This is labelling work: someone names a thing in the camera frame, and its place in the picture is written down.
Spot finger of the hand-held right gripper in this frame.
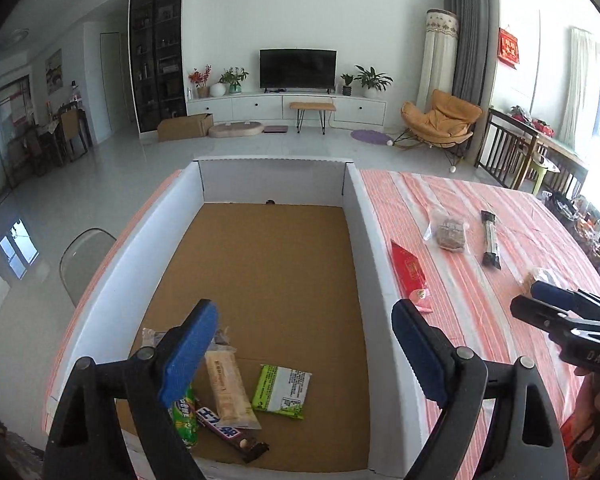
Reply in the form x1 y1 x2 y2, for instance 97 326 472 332
530 281 600 321
510 295 600 348

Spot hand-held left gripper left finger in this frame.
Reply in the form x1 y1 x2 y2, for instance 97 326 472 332
42 299 220 480

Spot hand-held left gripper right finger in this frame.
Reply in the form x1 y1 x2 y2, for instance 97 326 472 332
391 299 571 480

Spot clear packet of yellow bread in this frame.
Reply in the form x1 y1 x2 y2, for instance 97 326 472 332
520 267 563 297

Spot clear dark wafer packet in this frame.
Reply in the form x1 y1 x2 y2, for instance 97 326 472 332
141 327 231 353

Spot cream rice cracker packet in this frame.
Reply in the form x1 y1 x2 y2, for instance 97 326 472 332
204 349 262 431

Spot green sausage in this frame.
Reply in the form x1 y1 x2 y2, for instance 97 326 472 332
171 384 200 450

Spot brown chocolate bar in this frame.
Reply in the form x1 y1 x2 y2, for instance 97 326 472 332
195 405 271 464

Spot red snack packet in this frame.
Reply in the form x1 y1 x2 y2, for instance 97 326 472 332
390 239 433 315

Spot green and white packet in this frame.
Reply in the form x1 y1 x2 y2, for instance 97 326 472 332
251 364 313 421

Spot white cardboard box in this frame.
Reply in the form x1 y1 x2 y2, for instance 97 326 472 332
42 157 426 480

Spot row of cluttered small goods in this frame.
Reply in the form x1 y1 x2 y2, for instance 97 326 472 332
545 190 600 271

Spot black stick packet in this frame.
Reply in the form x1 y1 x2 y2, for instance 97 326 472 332
481 210 501 271

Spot clear packet of brown cake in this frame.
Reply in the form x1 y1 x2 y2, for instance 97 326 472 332
423 206 470 253

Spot light green stool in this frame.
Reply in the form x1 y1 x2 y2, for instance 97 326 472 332
512 152 561 196

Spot wooden side table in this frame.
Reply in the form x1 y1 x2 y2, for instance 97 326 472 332
510 110 591 201

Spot clear plastic chair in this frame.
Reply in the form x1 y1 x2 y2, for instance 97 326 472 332
59 228 118 308

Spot dark wooden chair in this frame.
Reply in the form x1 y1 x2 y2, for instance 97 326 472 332
474 107 541 190

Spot orange lounge chair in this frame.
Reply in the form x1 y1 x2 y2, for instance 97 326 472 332
392 89 483 166

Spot white curtain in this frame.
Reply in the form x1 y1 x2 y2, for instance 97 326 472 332
562 27 598 151

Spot purple round mat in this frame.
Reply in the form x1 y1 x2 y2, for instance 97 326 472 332
350 129 388 145

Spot brown cardboard box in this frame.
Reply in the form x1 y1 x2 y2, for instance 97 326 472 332
156 113 214 142

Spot beige floor cushion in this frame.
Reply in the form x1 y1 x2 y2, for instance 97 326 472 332
207 121 264 138

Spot wooden dining chair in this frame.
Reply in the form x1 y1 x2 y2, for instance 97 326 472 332
60 107 91 161

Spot covered standing air conditioner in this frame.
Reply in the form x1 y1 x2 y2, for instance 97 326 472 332
416 8 461 111

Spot white television cabinet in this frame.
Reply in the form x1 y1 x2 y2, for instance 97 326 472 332
186 91 387 128

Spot dining table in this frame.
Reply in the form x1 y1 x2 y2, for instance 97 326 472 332
5 120 61 176

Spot grey curtain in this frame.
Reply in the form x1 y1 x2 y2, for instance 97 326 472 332
444 0 501 106

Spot small wooden bench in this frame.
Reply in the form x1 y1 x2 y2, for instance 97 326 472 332
288 101 337 135

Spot red flowers in vase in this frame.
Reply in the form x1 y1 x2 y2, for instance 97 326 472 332
188 65 213 99

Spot large leafy potted plant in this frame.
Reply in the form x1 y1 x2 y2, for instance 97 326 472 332
355 65 394 99

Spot green plant in glass vase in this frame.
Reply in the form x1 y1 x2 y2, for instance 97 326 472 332
219 66 249 95

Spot white door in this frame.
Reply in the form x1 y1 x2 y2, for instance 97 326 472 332
100 31 123 136

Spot dark glass display cabinet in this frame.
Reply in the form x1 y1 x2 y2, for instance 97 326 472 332
128 0 188 134

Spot black television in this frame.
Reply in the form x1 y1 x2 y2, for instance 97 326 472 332
259 48 338 95

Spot red wall hanging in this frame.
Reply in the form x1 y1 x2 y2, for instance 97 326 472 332
497 27 521 70

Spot framed wall picture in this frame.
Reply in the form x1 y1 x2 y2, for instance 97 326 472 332
45 49 63 93

